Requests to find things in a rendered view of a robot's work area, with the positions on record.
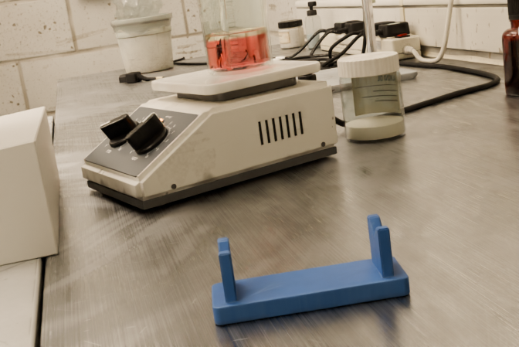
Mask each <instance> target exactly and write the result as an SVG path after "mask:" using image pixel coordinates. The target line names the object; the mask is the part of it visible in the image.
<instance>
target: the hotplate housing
mask: <svg viewBox="0 0 519 347"><path fill-rule="evenodd" d="M140 107H149V108H155V109H161V110H167V111H177V112H183V113H189V114H198V116H197V118H196V119H194V121H193V122H192V123H190V125H189V126H188V127H187V128H186V129H185V130H184V131H183V132H182V133H181V134H180V135H179V136H178V137H177V138H176V139H175V140H174V141H173V142H172V143H171V144H170V145H169V146H168V147H167V148H166V149H165V150H164V151H163V152H162V153H161V154H159V155H158V156H157V157H156V158H155V159H154V160H153V161H152V162H151V163H150V164H149V165H148V166H147V167H146V168H145V169H144V170H143V171H142V172H141V173H140V174H139V175H137V177H136V178H135V177H133V176H130V175H126V174H124V173H121V172H117V171H114V170H112V169H109V168H105V167H103V166H100V165H96V164H94V163H91V162H87V161H86V160H85V159H84V161H85V162H84V165H83V166H82V167H81V169H82V173H83V177H84V178H85V179H89V180H87V185H88V187H89V188H91V189H94V190H97V191H98V192H102V193H103V194H106V195H108V196H111V197H114V198H115V199H119V200H120V201H123V202H126V203H128V204H131V205H132V206H136V207H138V208H140V209H143V210H146V209H150V208H153V207H158V206H163V205H165V204H166V203H170V202H174V201H177V200H179V199H184V198H187V197H190V196H195V195H198V194H200V193H204V192H208V191H211V190H213V189H218V188H222V187H224V186H228V185H231V184H235V183H237V182H242V181H245V180H248V179H253V178H255V177H258V176H261V175H266V174H269V173H271V172H276V171H279V170H282V169H285V168H289V167H293V166H295V165H300V164H303V163H306V162H312V161H316V160H318V159H319V158H324V157H327V156H329V155H334V154H337V147H336V146H334V144H336V143H337V141H338V136H337V129H336V122H335V116H334V103H333V97H332V89H331V85H327V81H322V80H296V77H293V78H290V79H285V80H279V81H276V82H272V83H265V84H262V85H258V86H254V87H248V88H244V89H241V90H234V91H230V92H227V93H223V94H215V95H198V94H182V93H177V94H174V95H171V96H166V97H160V98H156V99H152V100H149V101H148V102H147V103H146V104H142V105H141V106H140Z"/></svg>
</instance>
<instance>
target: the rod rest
mask: <svg viewBox="0 0 519 347"><path fill-rule="evenodd" d="M367 220H368V232H369V240H370V247H371V259H367V260H359V261H353V262H348V263H343V264H334V265H329V266H324V267H315V268H310V269H304V270H296V271H290V272H285V273H280V274H271V275H266V276H260V277H251V278H247V279H241V280H236V281H235V276H234V271H233V265H232V256H231V251H230V245H229V238H227V237H223V238H219V239H218V240H217V242H218V248H219V264H220V269H221V275H222V283H217V284H213V285H212V310H213V315H214V320H215V323H216V324H217V325H228V324H233V323H238V322H244V321H252V320H257V319H262V318H272V317H276V316H281V315H291V314H296V313H301V312H305V311H315V310H320V309H325V308H334V307H339V306H344V305H349V304H358V303H363V302H368V301H377V300H382V299H387V298H396V297H401V296H406V295H408V294H409V292H410V287H409V276H408V274H407V273H406V272H405V271H404V270H403V268H402V267H401V265H400V264H399V262H398V261H397V260H396V259H395V258H394V257H393V256H392V247H391V240H390V232H389V228H388V227H387V226H383V225H382V222H381V219H380V216H379V215H378V214H372V215H368V216H367Z"/></svg>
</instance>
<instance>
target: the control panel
mask: <svg viewBox="0 0 519 347"><path fill-rule="evenodd" d="M151 113H156V115H157V116H158V117H159V119H162V123H163V125H164V126H165V127H166V128H167V129H168V133H167V135H166V137H165V139H164V140H163V141H162V142H161V143H160V144H159V145H158V146H157V147H156V148H154V149H152V150H151V151H149V152H147V153H145V154H142V155H138V154H137V153H136V152H135V150H134V149H133V148H132V147H131V146H130V145H129V144H128V142H125V143H124V144H122V145H121V146H118V147H116V148H112V147H111V146H110V145H109V141H110V139H109V138H106V139H105V140H104V141H103V142H102V143H101V144H100V145H98V146H97V147H96V148H95V149H94V150H93V151H92V152H91V153H90V154H89V155H88V156H87V157H86V158H85V160H86V161H87V162H91V163H94V164H96V165H100V166H103V167H105V168H109V169H112V170H114V171H117V172H121V173H124V174H126V175H130V176H133V177H135V178H136V177H137V175H139V174H140V173H141V172H142V171H143V170H144V169H145V168H146V167H147V166H148V165H149V164H150V163H151V162H152V161H153V160H154V159H155V158H156V157H157V156H158V155H159V154H161V153H162V152H163V151H164V150H165V149H166V148H167V147H168V146H169V145H170V144H171V143H172V142H173V141H174V140H175V139H176V138H177V137H178V136H179V135H180V134H181V133H182V132H183V131H184V130H185V129H186V128H187V127H188V126H189V125H190V123H192V122H193V121H194V119H196V118H197V116H198V114H189V113H183V112H177V111H167V110H161V109H155V108H149V107H139V108H138V109H137V110H136V111H135V112H134V113H133V114H132V115H131V116H130V117H131V119H132V120H133V121H137V122H138V123H139V124H140V123H141V122H142V121H143V120H144V119H145V118H146V117H147V116H149V115H150V114H151Z"/></svg>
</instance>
